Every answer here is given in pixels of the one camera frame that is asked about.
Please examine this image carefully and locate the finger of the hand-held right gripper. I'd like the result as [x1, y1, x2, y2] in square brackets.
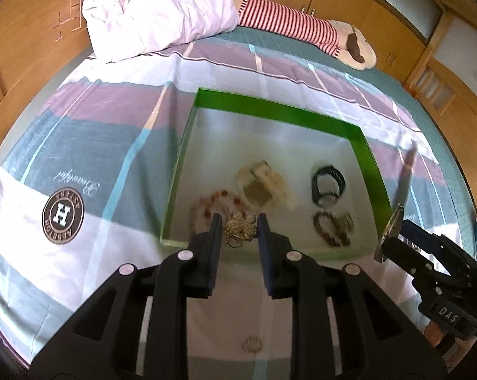
[400, 219, 445, 255]
[381, 235, 434, 278]

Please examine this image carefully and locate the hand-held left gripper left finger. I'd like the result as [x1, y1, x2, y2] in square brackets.
[27, 213, 224, 380]

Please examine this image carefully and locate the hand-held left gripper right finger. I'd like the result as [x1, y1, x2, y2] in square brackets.
[256, 213, 449, 380]

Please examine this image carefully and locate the pearl flower brooch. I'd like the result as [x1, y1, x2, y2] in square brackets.
[222, 212, 260, 248]

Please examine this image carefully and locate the red bead bracelet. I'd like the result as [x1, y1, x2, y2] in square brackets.
[190, 189, 245, 232]

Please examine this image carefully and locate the brown bead bracelet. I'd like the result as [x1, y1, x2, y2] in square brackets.
[313, 211, 352, 248]

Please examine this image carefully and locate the black wrist watch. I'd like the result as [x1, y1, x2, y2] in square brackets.
[310, 165, 347, 207]

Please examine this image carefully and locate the green cardboard box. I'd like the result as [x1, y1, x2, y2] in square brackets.
[159, 87, 393, 262]

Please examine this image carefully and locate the person's right hand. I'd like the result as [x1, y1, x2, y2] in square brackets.
[422, 320, 461, 358]

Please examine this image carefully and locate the wooden footboard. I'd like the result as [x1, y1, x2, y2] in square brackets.
[405, 28, 477, 206]

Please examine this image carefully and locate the plaid printed bed sheet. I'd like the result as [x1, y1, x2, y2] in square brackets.
[0, 41, 474, 380]

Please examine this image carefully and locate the plush toy with striped shirt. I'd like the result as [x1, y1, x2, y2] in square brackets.
[232, 0, 377, 71]

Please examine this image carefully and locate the wooden wardrobe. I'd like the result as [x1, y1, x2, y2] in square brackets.
[230, 0, 445, 84]

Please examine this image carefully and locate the pink pillow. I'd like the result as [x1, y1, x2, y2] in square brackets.
[82, 0, 240, 64]

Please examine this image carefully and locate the wooden headboard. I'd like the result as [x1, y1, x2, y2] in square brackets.
[0, 0, 100, 127]

